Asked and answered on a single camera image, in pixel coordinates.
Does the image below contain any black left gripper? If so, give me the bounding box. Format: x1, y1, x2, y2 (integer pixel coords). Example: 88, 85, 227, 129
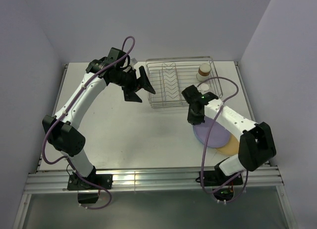
111, 66, 155, 103

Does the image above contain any white ceramic bowl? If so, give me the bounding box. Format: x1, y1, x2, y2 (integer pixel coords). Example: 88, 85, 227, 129
197, 83, 210, 93

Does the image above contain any purple plastic plate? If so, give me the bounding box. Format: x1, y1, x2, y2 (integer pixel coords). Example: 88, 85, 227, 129
194, 117, 231, 148

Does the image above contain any white cup with wood patches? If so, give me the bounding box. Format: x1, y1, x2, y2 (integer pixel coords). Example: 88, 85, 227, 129
196, 63, 211, 82

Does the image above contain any blue plastic plate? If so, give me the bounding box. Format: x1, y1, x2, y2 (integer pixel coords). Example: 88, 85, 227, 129
193, 126, 215, 148

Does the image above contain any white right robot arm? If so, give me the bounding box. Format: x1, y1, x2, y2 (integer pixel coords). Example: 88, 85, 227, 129
182, 92, 276, 184

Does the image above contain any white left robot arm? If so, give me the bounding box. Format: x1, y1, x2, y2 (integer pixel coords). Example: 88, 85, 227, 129
42, 57, 155, 189

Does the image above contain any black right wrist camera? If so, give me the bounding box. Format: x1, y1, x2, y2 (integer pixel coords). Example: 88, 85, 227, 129
181, 85, 202, 104

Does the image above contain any metal wire dish rack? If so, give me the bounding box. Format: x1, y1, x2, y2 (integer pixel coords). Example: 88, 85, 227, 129
146, 56, 218, 108

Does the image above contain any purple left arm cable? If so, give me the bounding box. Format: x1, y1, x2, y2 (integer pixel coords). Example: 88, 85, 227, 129
42, 36, 113, 211

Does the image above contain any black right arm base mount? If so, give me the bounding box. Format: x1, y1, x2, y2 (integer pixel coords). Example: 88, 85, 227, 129
203, 170, 243, 186

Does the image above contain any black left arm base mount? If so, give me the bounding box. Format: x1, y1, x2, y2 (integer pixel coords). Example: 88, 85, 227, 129
67, 174, 113, 191

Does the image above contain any aluminium table edge rail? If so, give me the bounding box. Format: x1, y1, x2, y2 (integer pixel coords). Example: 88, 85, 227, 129
23, 166, 284, 194

